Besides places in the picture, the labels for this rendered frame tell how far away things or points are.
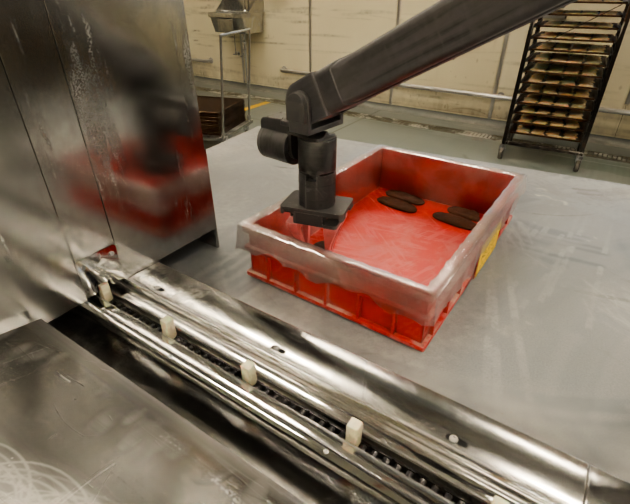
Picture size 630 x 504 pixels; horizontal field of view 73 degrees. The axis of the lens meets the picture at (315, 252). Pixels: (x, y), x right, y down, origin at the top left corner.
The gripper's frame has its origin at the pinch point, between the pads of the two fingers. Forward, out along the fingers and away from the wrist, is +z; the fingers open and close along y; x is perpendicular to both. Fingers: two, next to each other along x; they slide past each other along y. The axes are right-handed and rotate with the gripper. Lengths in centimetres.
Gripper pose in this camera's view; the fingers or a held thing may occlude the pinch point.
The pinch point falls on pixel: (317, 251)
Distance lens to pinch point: 71.9
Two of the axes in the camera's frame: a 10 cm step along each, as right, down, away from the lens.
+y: -9.4, -1.8, 2.9
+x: -3.4, 5.0, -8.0
